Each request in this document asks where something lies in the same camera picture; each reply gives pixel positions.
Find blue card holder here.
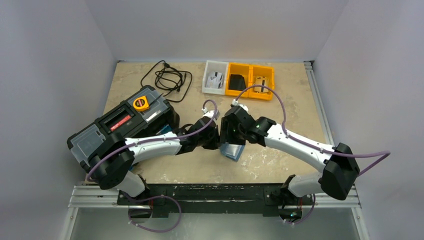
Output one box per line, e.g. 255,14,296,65
219,143,245,162

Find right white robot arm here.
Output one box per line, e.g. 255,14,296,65
220,105,360,204

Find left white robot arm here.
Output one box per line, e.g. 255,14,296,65
86,108,219,205

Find black cards in bin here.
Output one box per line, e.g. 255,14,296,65
228,74,247,91

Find white cards in bin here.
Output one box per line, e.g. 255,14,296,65
205,71,223,89

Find gold cards in bin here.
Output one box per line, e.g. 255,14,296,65
253,75,270,94

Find white plastic bin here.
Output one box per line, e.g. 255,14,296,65
202,60,229,95

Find right yellow plastic bin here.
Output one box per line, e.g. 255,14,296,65
248,65,275,101

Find yellow plastic bin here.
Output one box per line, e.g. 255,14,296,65
248,65,275,101
224,62,251,97

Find left yellow plastic bin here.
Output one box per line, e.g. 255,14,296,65
224,62,251,97

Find black tool box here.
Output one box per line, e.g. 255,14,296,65
67,85,180,171

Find yellow tape measure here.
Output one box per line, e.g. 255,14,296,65
132,95,150,112

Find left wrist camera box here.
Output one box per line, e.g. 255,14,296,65
202,108,221,122

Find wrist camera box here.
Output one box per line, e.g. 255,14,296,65
231,101,249,113
202,108,221,122

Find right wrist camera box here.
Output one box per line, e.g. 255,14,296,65
231,101,249,113

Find black coiled cable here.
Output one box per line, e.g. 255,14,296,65
140,60,193,104

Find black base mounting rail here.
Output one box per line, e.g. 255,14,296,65
117,183,313,219

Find aluminium frame rail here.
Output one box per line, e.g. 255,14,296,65
303,61,334,145

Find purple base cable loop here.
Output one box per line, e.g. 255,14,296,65
127,194,184,233

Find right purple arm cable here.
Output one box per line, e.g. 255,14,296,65
231,84,392,178

